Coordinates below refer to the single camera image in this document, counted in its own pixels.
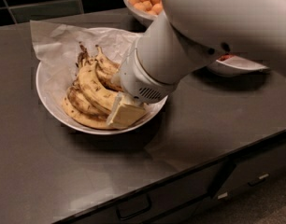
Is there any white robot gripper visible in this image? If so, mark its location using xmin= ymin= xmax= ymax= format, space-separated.
xmin=107 ymin=40 xmax=177 ymax=129

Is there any large yellow banana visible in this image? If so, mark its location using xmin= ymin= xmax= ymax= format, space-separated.
xmin=77 ymin=62 xmax=118 ymax=115

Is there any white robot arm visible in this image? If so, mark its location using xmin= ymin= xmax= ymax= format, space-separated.
xmin=107 ymin=0 xmax=286 ymax=128

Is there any middle spotted banana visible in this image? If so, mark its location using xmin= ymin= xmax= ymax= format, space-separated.
xmin=96 ymin=67 xmax=122 ymax=91

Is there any bottom outer yellow banana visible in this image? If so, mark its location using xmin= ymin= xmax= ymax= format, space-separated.
xmin=62 ymin=97 xmax=110 ymax=130

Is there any upper spotted banana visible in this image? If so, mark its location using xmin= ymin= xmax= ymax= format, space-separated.
xmin=95 ymin=45 xmax=120 ymax=75

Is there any dark spotted left banana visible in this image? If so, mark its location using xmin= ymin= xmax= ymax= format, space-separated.
xmin=66 ymin=82 xmax=106 ymax=116

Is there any white bowl with bananas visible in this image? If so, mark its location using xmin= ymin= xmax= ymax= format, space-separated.
xmin=36 ymin=27 xmax=169 ymax=136

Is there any white bowl with oranges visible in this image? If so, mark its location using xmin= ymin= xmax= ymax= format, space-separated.
xmin=119 ymin=0 xmax=164 ymax=28

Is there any white bowl with red fruit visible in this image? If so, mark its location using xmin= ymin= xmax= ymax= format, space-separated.
xmin=207 ymin=54 xmax=268 ymax=77

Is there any white paper under bananas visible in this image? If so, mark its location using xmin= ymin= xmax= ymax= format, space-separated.
xmin=29 ymin=20 xmax=156 ymax=124

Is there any pile of small oranges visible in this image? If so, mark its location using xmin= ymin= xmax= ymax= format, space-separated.
xmin=128 ymin=0 xmax=163 ymax=16

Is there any pile of red fruit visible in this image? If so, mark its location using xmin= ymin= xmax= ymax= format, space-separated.
xmin=218 ymin=54 xmax=235 ymax=62

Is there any white paper under red fruit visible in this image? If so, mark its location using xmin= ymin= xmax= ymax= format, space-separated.
xmin=218 ymin=56 xmax=266 ymax=71

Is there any dark cabinet drawer front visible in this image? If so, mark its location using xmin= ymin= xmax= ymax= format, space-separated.
xmin=53 ymin=132 xmax=286 ymax=224

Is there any left black drawer handle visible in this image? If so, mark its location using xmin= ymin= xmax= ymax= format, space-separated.
xmin=116 ymin=194 xmax=152 ymax=221

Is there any black drawer handle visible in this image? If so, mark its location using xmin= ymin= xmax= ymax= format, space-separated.
xmin=248 ymin=174 xmax=270 ymax=187
xmin=116 ymin=194 xmax=152 ymax=221

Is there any right black drawer handle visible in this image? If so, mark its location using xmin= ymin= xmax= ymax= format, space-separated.
xmin=248 ymin=174 xmax=270 ymax=187

